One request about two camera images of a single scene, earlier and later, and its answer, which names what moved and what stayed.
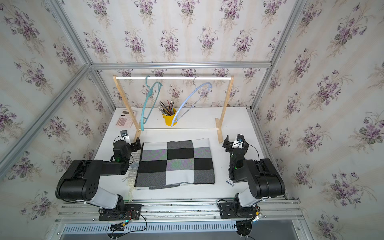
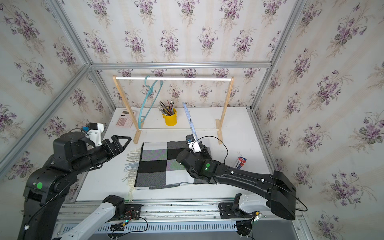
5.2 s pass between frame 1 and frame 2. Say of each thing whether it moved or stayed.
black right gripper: moved
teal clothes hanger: stayed
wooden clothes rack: stayed
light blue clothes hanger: moved
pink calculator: stayed
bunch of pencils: stayed
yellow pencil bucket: stayed
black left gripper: moved
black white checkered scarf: stayed
